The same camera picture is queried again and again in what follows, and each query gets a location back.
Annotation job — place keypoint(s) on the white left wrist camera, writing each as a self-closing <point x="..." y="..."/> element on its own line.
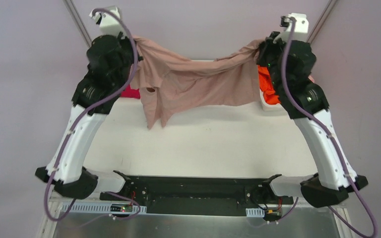
<point x="107" y="24"/>

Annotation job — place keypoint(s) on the folded red t-shirt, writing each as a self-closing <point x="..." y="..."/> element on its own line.
<point x="131" y="93"/>

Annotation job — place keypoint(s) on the right corner aluminium post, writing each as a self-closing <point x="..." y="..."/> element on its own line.
<point x="329" y="8"/>

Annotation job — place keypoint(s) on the white plastic laundry basket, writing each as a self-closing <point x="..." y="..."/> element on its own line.
<point x="277" y="108"/>

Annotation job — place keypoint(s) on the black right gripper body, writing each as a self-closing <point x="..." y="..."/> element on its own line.
<point x="270" y="45"/>

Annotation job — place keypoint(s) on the corner aluminium post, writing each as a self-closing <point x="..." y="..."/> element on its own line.
<point x="329" y="8"/>
<point x="72" y="10"/>

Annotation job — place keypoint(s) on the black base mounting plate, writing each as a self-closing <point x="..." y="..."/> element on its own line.
<point x="199" y="196"/>

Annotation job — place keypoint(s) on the light pink t-shirt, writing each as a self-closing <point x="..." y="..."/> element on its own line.
<point x="311" y="79"/>

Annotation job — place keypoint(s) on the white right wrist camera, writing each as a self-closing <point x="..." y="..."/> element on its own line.
<point x="296" y="23"/>

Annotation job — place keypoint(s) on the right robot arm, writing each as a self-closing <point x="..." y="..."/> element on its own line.
<point x="306" y="104"/>

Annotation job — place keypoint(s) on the left corner aluminium post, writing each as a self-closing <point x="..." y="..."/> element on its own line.
<point x="72" y="10"/>

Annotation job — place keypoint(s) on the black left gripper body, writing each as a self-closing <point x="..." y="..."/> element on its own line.
<point x="124" y="45"/>

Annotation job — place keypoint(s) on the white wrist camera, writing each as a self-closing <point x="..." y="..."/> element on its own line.
<point x="296" y="23"/>
<point x="107" y="24"/>

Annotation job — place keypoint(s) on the aluminium frame rail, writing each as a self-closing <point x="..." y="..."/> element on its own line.
<point x="199" y="216"/>

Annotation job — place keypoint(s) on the beige pink printed t-shirt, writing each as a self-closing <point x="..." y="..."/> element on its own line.
<point x="170" y="83"/>

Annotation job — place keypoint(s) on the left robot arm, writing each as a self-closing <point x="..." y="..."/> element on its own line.
<point x="65" y="173"/>

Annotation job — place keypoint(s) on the orange t-shirt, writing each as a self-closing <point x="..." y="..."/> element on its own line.
<point x="266" y="87"/>

